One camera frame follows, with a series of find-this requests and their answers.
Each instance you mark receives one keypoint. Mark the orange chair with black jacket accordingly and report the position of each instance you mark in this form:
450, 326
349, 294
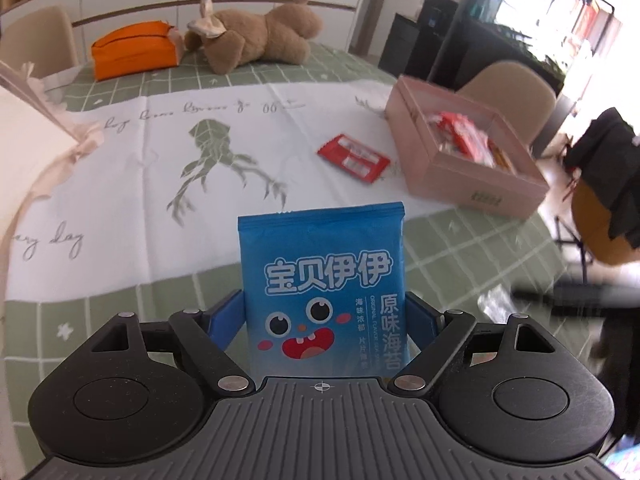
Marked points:
610, 160

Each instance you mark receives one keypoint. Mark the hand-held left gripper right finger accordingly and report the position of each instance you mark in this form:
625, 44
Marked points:
422, 320

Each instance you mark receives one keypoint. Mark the red snack packet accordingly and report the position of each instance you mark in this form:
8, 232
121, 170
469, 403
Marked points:
350, 157

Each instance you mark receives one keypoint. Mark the blue seaweed snack packet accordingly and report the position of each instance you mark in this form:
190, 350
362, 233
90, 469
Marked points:
320, 260

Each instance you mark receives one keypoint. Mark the orange tissue box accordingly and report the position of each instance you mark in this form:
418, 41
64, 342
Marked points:
130, 52

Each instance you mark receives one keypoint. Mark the white printed cloth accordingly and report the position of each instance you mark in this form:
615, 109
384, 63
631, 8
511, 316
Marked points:
150, 185

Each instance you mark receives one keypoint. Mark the black cabinet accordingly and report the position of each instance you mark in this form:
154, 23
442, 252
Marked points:
480, 45

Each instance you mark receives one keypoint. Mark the black appliance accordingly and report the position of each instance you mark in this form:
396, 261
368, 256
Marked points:
430, 30

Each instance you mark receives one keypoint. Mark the brown plush bear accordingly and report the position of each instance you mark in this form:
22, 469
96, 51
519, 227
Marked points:
260, 35

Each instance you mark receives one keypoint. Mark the pink cardboard box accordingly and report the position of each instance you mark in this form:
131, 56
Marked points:
440, 175

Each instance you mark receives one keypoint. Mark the white gift bag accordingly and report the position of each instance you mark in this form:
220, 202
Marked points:
25, 135

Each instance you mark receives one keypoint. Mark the beige armchair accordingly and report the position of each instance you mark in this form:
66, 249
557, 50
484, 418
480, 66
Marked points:
45, 40
510, 90

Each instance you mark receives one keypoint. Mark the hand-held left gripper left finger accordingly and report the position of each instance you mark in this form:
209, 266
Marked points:
225, 320

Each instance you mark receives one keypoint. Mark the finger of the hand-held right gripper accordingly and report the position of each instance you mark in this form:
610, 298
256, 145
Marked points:
575, 297

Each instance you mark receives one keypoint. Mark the clear plastic wrapper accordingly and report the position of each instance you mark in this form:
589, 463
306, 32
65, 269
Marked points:
495, 305

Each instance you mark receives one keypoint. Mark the pile of red snack packets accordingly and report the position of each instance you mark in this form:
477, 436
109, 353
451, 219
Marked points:
465, 137

